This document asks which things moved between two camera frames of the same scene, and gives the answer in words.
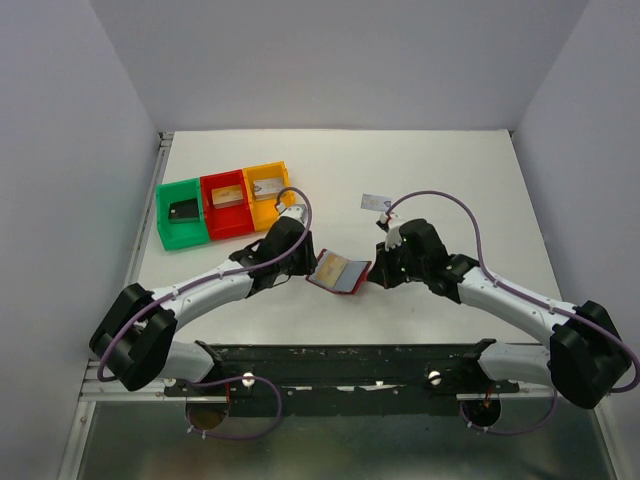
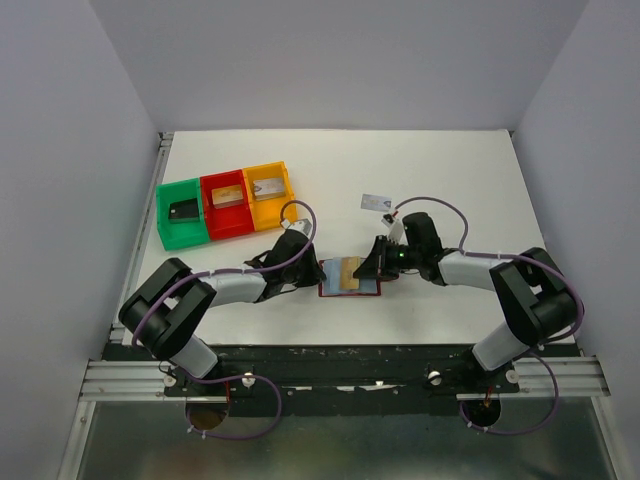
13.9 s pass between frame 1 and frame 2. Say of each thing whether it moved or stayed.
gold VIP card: moved
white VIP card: stayed
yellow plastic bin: stayed
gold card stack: stayed
